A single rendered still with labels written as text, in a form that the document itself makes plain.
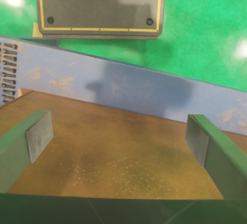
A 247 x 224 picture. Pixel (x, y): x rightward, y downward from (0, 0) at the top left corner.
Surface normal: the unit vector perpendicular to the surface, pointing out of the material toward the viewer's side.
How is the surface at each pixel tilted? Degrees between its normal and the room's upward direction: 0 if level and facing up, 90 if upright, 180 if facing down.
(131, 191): 90
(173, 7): 0
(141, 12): 0
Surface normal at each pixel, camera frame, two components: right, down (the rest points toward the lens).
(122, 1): -0.01, 0.30
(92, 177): 0.22, -0.93
